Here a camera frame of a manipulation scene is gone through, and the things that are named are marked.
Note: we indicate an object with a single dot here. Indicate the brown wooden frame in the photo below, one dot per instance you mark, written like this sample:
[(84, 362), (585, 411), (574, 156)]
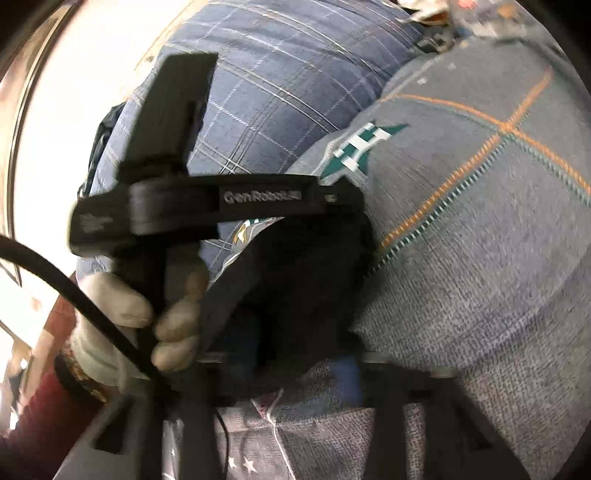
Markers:
[(21, 92)]

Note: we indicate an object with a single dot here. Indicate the person's left forearm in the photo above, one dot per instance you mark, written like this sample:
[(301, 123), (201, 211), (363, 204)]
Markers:
[(41, 415)]

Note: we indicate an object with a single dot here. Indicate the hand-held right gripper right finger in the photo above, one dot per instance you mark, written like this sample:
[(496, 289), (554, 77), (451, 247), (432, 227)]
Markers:
[(351, 383)]

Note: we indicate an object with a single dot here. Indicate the blue plaid pillow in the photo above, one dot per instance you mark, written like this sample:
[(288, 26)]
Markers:
[(277, 92)]

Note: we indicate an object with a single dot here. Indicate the dark cloth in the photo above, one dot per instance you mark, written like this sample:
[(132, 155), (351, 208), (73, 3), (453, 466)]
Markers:
[(104, 147)]

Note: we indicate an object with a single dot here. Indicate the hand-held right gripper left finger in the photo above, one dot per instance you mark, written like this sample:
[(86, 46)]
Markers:
[(198, 438)]

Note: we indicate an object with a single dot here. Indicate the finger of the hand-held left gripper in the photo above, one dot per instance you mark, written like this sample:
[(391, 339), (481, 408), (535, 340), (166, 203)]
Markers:
[(341, 198)]

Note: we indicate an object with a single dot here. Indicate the person's left hand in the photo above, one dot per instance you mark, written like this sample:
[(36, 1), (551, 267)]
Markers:
[(106, 314)]

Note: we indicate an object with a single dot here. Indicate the grey star print bed sheet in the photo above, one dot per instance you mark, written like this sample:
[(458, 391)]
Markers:
[(461, 230)]

